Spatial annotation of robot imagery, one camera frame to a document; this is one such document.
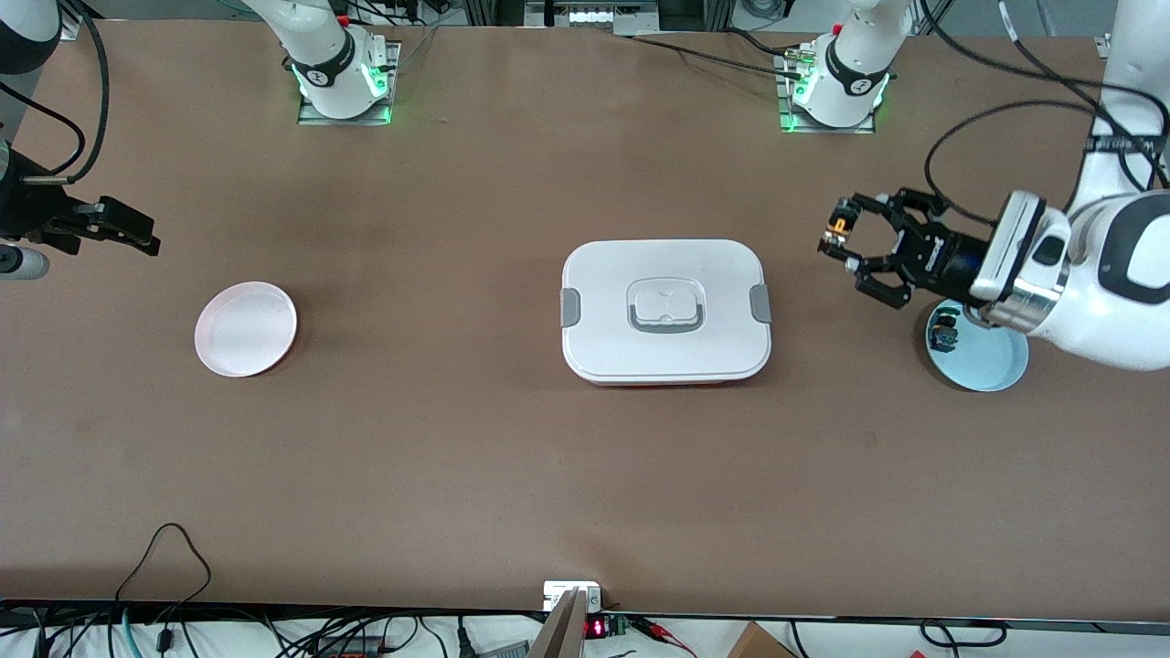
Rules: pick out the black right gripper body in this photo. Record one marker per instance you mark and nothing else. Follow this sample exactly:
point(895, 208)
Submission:
point(20, 206)

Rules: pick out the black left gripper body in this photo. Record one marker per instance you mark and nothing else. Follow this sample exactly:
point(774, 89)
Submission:
point(944, 255)

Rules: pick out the orange push-button switch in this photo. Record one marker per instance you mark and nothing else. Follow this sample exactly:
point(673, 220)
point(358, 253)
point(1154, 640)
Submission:
point(837, 227)

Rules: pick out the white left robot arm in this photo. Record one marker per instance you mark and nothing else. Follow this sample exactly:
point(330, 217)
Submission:
point(1115, 311)

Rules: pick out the light blue round plate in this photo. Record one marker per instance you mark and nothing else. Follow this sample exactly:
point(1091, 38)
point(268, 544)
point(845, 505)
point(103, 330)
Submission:
point(983, 366)

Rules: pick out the pink round plate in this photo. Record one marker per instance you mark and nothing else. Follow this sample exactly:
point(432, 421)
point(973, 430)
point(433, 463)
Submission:
point(245, 329)

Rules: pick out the white power strip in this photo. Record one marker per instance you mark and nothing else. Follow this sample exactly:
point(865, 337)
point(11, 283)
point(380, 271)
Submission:
point(594, 16)

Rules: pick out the brown cardboard box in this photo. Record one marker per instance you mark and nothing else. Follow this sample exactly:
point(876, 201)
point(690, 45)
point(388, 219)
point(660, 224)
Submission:
point(759, 644)

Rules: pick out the red clip test leads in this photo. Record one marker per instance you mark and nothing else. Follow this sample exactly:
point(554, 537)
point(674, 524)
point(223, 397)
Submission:
point(658, 631)

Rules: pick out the red digit display module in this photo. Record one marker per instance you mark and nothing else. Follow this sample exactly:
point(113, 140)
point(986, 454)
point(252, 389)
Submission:
point(596, 628)

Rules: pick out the black power plug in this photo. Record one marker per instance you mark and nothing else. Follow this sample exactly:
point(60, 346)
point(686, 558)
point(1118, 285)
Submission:
point(464, 640)

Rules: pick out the blue push-button switch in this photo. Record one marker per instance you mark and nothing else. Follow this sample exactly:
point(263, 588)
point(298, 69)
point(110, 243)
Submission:
point(944, 334)

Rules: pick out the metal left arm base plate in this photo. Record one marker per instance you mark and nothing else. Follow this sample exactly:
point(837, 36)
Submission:
point(784, 100)

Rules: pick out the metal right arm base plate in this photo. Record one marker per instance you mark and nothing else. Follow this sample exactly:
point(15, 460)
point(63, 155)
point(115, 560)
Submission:
point(388, 55)

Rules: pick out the white mounting bracket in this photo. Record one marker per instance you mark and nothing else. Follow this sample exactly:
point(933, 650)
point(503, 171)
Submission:
point(553, 592)

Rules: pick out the aluminium camera mount profile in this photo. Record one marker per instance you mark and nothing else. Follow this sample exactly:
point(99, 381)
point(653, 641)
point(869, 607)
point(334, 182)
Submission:
point(559, 635)

